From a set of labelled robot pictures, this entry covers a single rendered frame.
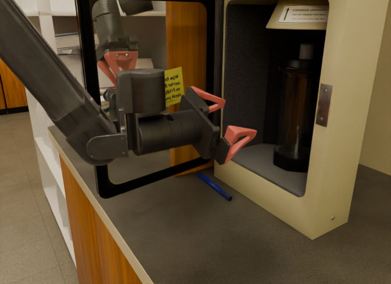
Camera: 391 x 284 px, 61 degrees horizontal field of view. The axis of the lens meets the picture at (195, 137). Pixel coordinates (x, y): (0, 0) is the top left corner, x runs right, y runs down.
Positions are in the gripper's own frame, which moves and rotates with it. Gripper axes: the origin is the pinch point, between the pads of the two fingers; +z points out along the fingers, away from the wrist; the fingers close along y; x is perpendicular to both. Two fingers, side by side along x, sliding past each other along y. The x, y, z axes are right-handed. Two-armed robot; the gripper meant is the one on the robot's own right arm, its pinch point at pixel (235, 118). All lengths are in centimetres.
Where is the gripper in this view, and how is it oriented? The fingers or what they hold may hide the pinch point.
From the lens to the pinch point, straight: 59.9
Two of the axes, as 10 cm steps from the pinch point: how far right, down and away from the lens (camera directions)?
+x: -2.0, 7.7, 6.1
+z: 8.4, -1.8, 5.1
